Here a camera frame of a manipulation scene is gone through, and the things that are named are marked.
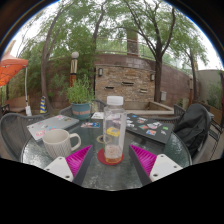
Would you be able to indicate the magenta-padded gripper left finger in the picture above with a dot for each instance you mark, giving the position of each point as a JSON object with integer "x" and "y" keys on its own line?
{"x": 58, "y": 167}

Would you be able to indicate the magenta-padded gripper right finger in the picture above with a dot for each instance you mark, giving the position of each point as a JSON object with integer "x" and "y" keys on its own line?
{"x": 165, "y": 166}

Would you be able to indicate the clear plastic bottle white cap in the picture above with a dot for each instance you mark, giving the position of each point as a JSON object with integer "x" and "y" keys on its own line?
{"x": 115, "y": 146}

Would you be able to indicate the white ribbed ceramic mug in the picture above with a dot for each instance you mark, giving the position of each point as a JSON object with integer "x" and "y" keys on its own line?
{"x": 58, "y": 143}

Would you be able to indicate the black laptop with stickers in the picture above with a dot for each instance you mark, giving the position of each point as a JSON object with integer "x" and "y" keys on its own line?
{"x": 150, "y": 128}

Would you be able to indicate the flat round red coaster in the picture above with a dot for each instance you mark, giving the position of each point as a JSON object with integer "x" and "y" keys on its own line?
{"x": 100, "y": 157}

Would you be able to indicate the silver laptop with stickers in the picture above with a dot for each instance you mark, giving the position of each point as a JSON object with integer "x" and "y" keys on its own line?
{"x": 50, "y": 125}

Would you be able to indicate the black jacket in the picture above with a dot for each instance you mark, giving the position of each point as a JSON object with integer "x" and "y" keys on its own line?
{"x": 193, "y": 128}

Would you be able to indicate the colourful sticker card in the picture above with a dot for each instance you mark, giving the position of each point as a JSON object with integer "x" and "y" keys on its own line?
{"x": 90, "y": 125}

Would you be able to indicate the small yellow card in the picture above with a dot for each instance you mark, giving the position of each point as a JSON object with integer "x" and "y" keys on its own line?
{"x": 113, "y": 131}

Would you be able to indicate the white paper sheet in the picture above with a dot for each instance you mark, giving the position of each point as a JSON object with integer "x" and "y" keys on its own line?
{"x": 97, "y": 115}

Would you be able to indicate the green plant in blue pot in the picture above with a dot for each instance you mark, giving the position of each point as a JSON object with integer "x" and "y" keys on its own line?
{"x": 80, "y": 93}

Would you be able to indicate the dark-trunk branching tree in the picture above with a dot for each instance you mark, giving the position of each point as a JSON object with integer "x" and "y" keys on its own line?
{"x": 158, "y": 83}

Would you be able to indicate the slim-trunk tree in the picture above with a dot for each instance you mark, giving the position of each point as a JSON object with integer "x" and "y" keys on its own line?
{"x": 193, "y": 83}

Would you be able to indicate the leaning grey-trunk tree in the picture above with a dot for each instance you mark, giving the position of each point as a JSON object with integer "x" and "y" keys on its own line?
{"x": 45, "y": 80}

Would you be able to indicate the orange patio umbrella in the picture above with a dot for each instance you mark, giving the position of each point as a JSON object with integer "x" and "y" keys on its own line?
{"x": 11, "y": 66}

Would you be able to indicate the white wall utility box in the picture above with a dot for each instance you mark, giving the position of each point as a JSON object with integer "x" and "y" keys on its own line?
{"x": 163, "y": 96}

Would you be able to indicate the black wall lantern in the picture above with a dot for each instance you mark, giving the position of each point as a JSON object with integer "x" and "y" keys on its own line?
{"x": 100, "y": 72}
{"x": 152, "y": 77}

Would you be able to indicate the lamp post with globe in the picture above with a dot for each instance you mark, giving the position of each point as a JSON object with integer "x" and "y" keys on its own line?
{"x": 74, "y": 70}

